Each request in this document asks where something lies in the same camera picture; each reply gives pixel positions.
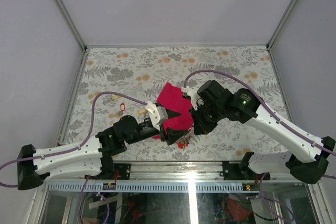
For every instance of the small yellow key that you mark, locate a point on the small yellow key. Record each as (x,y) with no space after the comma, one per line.
(114,97)

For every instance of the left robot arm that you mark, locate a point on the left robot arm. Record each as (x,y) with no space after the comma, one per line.
(92,157)

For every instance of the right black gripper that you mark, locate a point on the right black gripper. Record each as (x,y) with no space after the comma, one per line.
(200,127)

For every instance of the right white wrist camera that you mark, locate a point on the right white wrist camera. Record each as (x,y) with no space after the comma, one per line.
(192,95)

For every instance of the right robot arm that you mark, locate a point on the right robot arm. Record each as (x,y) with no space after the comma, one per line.
(306,154)

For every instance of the red outline key tag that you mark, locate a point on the red outline key tag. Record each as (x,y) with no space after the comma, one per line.
(122,107)

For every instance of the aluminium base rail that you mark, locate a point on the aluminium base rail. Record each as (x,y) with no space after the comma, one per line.
(158,176)

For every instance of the pink folded cloth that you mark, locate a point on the pink folded cloth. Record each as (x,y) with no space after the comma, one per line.
(171,99)

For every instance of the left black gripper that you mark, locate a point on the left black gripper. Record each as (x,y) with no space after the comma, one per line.
(174,135)

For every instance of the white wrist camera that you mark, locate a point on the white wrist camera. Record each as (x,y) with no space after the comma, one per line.
(157,113)
(192,95)

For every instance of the large keyring with keys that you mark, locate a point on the large keyring with keys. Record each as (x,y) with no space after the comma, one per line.
(185,140)

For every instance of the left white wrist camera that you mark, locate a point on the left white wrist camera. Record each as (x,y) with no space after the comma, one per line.
(157,113)

